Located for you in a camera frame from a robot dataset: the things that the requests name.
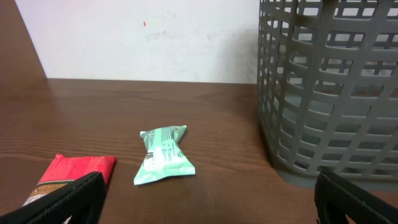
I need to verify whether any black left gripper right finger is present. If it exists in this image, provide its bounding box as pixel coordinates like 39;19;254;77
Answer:
314;169;397;224

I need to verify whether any mint green wipes packet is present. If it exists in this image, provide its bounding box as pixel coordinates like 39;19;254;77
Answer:
134;125;196;185

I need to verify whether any grey plastic basket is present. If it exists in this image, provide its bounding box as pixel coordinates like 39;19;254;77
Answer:
257;0;397;192

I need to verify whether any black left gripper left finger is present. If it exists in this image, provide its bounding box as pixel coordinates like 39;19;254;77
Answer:
1;172;106;224

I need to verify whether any red orange snack packet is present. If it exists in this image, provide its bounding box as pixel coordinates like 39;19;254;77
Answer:
23;154;116;206

